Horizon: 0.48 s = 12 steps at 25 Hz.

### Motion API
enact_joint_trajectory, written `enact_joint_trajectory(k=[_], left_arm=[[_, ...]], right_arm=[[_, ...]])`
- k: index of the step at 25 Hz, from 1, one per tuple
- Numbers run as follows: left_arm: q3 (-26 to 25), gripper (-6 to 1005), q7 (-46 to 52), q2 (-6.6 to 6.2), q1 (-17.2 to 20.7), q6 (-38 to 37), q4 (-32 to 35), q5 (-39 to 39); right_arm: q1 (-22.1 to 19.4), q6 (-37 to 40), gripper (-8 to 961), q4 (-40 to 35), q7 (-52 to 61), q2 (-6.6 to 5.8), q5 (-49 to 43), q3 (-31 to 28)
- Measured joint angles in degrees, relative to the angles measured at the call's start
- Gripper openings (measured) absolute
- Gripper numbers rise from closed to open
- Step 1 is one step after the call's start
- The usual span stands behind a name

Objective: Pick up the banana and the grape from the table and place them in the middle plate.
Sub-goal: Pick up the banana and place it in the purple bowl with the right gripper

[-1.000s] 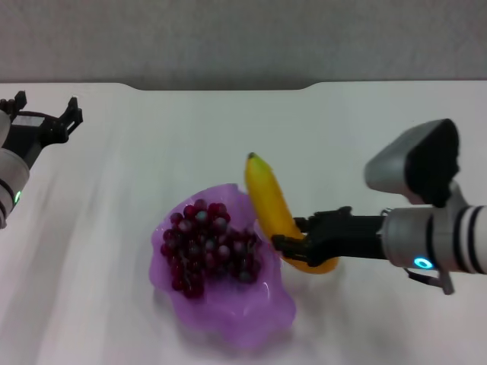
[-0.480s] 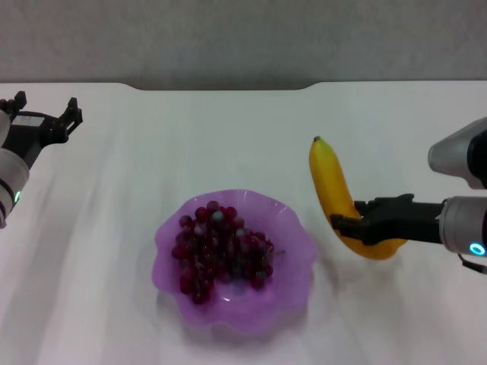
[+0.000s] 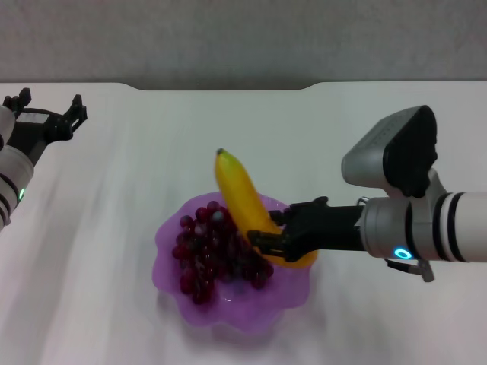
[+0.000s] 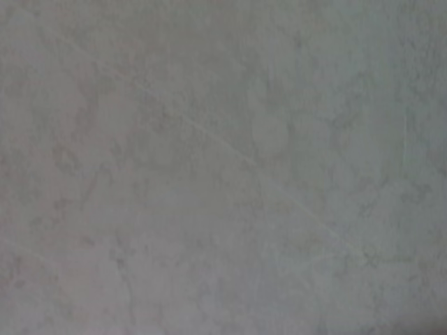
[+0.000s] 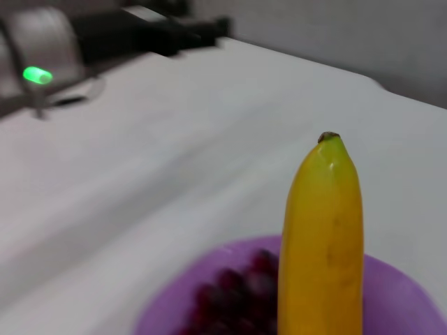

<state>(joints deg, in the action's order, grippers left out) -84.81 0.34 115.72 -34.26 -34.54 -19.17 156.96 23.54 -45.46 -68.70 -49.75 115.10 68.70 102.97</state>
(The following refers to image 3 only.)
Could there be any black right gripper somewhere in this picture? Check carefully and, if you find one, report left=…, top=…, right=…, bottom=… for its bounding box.
left=247, top=196, right=366, bottom=263

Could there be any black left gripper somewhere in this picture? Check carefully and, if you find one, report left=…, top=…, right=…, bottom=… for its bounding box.
left=2, top=87, right=88, bottom=160

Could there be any yellow banana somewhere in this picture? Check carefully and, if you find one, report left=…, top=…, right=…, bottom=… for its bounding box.
left=215, top=148, right=318, bottom=269

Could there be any red grape bunch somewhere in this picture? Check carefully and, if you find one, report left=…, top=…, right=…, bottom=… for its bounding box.
left=171, top=201, right=275, bottom=306

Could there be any purple wavy plastic bowl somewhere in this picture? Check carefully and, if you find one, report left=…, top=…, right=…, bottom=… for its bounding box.
left=151, top=192, right=317, bottom=336

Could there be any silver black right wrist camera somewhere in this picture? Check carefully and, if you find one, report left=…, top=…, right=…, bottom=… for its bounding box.
left=341, top=105, right=438, bottom=199

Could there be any grey right arm cable plug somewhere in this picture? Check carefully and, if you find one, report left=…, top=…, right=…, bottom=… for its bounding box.
left=384, top=258, right=435, bottom=283

